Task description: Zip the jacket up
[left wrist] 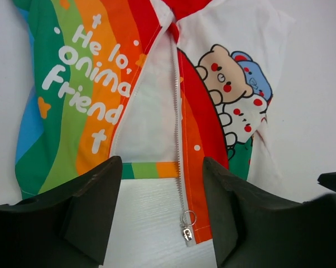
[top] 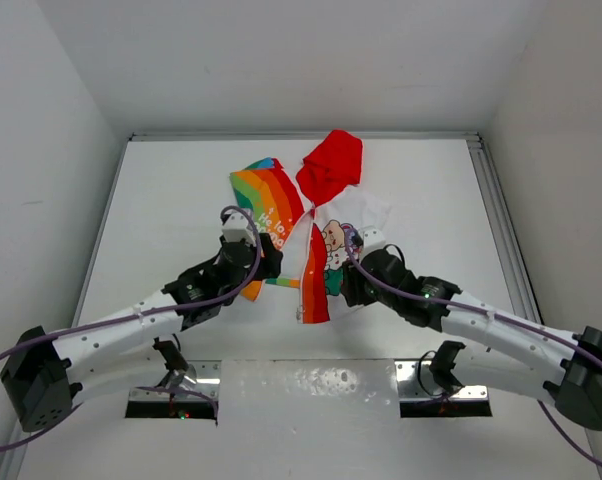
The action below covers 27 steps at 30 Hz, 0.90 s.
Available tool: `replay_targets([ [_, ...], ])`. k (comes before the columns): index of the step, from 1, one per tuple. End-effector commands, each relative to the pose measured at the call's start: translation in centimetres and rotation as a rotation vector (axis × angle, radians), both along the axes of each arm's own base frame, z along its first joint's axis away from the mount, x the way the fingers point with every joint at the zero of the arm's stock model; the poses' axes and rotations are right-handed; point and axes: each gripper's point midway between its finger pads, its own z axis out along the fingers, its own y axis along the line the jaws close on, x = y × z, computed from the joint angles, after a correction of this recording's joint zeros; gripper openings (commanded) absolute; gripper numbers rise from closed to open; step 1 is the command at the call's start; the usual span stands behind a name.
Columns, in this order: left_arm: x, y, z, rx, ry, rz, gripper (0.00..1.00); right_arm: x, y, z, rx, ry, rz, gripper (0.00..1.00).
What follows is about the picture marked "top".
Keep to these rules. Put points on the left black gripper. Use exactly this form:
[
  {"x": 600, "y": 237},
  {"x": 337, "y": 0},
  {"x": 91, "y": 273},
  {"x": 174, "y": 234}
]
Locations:
[{"x": 268, "y": 257}]

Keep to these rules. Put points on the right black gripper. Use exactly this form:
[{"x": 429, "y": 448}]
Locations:
[{"x": 351, "y": 285}]

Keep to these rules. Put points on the rainbow white kids jacket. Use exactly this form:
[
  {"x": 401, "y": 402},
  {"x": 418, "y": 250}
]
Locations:
[{"x": 309, "y": 216}]

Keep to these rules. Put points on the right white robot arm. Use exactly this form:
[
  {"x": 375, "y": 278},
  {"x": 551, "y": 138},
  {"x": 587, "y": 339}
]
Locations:
[{"x": 486, "y": 346}]

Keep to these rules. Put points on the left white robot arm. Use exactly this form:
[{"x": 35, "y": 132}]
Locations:
[{"x": 48, "y": 375}]

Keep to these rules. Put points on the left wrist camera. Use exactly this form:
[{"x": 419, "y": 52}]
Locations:
[{"x": 236, "y": 229}]

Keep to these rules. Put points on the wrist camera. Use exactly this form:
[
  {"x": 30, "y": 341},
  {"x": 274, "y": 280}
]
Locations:
[
  {"x": 368, "y": 239},
  {"x": 236, "y": 229}
]

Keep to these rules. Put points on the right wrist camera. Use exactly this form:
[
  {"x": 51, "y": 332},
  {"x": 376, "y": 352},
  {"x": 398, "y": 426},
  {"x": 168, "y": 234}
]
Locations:
[{"x": 368, "y": 239}]

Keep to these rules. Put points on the metal base plate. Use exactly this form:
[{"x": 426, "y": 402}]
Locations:
[{"x": 405, "y": 384}]

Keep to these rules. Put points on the aluminium frame rail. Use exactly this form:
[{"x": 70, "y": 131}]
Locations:
[{"x": 448, "y": 213}]

